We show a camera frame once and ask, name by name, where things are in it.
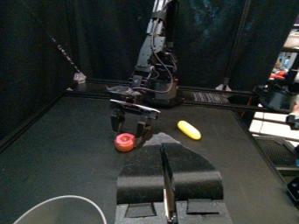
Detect thin diagonal frame strut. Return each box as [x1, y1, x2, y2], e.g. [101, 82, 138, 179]
[50, 34, 85, 74]

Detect black gear with red part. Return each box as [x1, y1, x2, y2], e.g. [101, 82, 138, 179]
[255, 68, 299, 116]

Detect black cloth curtain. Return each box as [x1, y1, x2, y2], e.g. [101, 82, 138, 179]
[0, 0, 299, 141]

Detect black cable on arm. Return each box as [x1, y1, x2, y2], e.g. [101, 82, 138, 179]
[133, 17, 177, 95]

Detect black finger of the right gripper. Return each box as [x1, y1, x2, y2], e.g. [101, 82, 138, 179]
[110, 108, 127, 134]
[134, 114, 155, 149]

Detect black frame post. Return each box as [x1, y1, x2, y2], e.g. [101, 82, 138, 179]
[222, 0, 253, 88]

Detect white corner bracket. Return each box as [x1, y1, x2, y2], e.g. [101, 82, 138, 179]
[73, 72, 89, 85]
[215, 83, 234, 92]

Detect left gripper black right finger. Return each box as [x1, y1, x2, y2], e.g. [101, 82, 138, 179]
[161, 132, 226, 203]

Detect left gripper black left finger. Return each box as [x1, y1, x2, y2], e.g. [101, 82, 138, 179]
[117, 132, 170, 205]

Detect yellow toy banana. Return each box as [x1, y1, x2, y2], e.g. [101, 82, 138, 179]
[177, 120, 203, 141]

